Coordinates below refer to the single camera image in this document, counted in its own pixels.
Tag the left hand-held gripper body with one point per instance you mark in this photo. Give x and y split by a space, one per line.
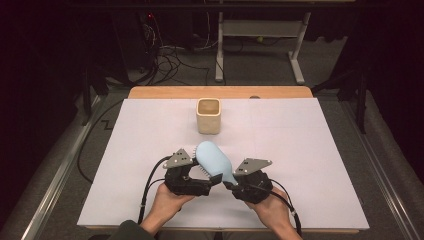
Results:
180 159

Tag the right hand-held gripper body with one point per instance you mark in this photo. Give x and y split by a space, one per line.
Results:
253 165

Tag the light blue hairbrush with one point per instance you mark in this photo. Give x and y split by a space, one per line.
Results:
215 160

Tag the cream square cup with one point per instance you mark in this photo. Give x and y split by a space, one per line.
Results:
208 125

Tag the person's left hand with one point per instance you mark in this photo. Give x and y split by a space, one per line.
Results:
165 206

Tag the person's right hand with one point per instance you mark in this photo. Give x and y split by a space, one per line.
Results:
275 210

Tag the white table cover sheet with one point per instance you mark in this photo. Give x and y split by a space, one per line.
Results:
283 140

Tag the wooden table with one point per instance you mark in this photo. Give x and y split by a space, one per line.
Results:
166 92

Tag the dark metal stand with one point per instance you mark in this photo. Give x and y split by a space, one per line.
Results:
360 96
87 96

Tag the dark equipment tower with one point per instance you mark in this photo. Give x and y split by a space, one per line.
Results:
133 46

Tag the small yellow-green ball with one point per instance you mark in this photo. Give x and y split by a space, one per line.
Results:
260 39

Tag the white metal stand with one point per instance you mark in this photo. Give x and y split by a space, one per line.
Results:
263 28

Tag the metal floor rail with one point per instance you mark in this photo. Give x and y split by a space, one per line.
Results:
56 176
383 173

